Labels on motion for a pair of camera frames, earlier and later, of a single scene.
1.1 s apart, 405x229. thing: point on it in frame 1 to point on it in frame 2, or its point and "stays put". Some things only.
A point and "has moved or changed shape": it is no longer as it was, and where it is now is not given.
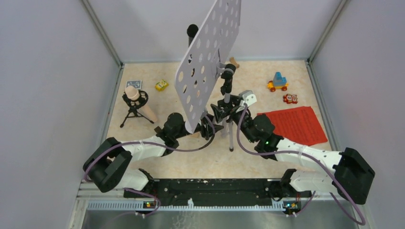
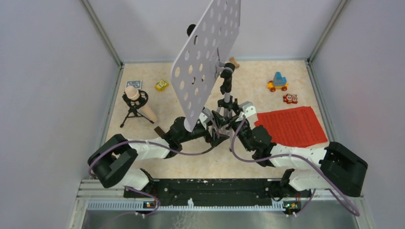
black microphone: [192, 30] has moved or changed shape
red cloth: [299, 125] stays put
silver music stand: [205, 60] stays put
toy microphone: [135, 98] stays put
